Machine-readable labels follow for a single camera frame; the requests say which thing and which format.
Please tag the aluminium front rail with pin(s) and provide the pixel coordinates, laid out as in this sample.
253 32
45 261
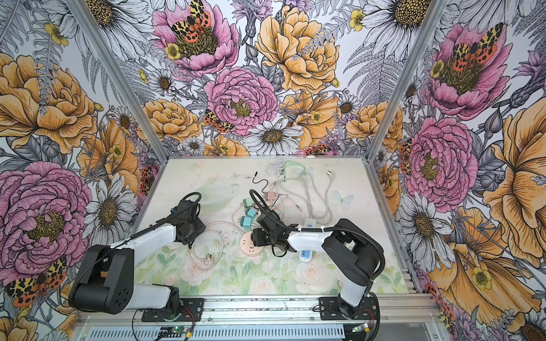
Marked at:
269 310

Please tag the teal charger with black cable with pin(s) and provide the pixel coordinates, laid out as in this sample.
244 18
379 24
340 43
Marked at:
246 223

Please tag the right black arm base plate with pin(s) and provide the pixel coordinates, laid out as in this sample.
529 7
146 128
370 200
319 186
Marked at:
333 308

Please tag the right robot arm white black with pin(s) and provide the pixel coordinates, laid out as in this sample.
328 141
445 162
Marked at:
356 254

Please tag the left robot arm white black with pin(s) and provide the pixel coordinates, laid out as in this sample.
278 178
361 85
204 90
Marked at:
106 283

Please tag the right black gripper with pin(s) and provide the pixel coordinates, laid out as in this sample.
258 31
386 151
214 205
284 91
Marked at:
257 234

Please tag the white blue power strip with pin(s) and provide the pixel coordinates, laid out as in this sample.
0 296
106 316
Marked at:
305 255

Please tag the round pink power socket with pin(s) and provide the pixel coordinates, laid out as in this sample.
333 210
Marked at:
248 247

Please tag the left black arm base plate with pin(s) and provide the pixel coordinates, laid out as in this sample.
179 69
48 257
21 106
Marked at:
186 310

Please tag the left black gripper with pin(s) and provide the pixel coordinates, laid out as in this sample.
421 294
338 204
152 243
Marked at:
200 228

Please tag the green charger adapter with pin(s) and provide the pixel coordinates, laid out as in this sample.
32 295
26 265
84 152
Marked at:
248 202

